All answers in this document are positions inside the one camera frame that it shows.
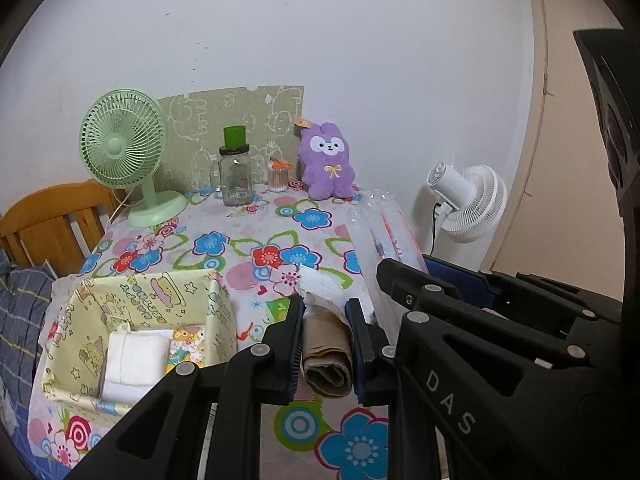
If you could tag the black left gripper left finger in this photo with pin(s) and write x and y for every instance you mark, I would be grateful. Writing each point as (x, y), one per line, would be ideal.
(204, 422)

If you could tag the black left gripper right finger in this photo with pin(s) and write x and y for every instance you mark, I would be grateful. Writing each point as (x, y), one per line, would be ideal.
(498, 400)

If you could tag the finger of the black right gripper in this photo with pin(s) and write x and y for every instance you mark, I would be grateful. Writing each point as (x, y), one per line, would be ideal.
(531, 300)
(486, 313)

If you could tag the clear plastic packet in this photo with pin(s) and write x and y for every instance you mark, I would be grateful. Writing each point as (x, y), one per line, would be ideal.
(379, 230)

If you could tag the white soft cloth pack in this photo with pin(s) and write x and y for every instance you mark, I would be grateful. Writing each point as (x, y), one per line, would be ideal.
(137, 358)

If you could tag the cartoon print tissue pack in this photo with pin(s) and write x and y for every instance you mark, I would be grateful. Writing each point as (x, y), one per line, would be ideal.
(187, 345)

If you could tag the beige bandage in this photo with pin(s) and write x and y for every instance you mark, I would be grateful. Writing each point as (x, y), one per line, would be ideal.
(327, 356)

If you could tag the white pad in box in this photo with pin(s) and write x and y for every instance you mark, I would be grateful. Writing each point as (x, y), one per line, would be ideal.
(123, 394)

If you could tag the white floor fan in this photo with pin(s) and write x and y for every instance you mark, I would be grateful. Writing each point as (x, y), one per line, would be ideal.
(469, 204)

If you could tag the yellow fabric storage box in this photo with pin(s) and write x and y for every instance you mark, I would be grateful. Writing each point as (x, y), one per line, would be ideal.
(76, 347)

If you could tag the purple plush bunny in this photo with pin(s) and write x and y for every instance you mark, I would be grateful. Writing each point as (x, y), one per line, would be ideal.
(324, 155)

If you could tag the floral tablecloth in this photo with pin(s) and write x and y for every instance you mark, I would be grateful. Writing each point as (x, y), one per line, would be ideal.
(257, 250)

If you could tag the small toothpick jar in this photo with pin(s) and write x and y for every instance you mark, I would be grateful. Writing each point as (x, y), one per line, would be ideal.
(278, 175)

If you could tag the grey plaid pillow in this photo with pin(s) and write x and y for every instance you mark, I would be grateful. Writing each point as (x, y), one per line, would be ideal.
(25, 296)

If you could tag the glass jar green lid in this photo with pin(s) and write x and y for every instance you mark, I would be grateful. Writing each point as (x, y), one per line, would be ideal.
(235, 177)

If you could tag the green desk fan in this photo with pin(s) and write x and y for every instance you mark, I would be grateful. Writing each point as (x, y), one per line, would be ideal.
(122, 139)

